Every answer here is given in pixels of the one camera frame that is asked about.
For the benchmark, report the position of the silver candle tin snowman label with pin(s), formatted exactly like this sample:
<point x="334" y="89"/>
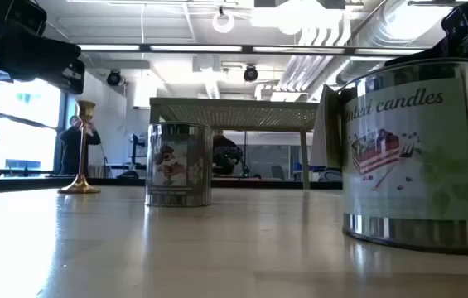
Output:
<point x="179" y="165"/>

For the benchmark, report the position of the person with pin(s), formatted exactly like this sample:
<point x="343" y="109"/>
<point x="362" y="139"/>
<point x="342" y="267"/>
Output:
<point x="74" y="149"/>
<point x="225" y="155"/>

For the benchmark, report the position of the tall brass candlestick holder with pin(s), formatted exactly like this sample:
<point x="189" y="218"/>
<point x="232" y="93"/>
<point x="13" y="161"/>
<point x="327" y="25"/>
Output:
<point x="81" y="157"/>

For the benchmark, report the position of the large window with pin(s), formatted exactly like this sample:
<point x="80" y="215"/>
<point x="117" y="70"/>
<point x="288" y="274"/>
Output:
<point x="26" y="124"/>

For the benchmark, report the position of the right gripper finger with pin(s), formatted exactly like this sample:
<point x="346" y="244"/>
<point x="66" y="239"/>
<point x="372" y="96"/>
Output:
<point x="420" y="51"/>

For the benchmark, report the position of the black ceiling track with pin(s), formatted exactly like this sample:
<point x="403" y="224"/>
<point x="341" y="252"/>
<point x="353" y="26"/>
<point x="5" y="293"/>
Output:
<point x="424" y="2"/>

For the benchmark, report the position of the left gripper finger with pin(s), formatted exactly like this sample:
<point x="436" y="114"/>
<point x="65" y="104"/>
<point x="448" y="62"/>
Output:
<point x="74" y="80"/>

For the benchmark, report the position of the silver candle tin cake label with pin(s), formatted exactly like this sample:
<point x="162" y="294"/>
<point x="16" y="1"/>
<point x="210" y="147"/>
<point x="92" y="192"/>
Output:
<point x="407" y="165"/>

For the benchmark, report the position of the black round ceiling spotlight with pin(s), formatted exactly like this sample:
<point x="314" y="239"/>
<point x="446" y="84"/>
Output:
<point x="114" y="78"/>
<point x="250" y="73"/>

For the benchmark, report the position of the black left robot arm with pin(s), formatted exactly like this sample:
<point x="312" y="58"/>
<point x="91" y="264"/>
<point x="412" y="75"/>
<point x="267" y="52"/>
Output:
<point x="6" y="16"/>

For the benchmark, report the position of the silver ventilation duct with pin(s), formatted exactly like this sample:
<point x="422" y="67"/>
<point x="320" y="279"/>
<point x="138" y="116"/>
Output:
<point x="387" y="29"/>

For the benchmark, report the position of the black metal rig frame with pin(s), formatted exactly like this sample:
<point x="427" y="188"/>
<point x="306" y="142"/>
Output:
<point x="237" y="183"/>

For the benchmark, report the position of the white mesh-top rack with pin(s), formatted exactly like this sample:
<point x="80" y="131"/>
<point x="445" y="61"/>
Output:
<point x="237" y="113"/>

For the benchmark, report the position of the white ceiling light panel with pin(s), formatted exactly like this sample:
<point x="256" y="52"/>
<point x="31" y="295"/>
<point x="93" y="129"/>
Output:
<point x="300" y="18"/>

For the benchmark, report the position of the long ceiling light bar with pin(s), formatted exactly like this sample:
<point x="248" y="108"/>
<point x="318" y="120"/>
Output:
<point x="196" y="48"/>

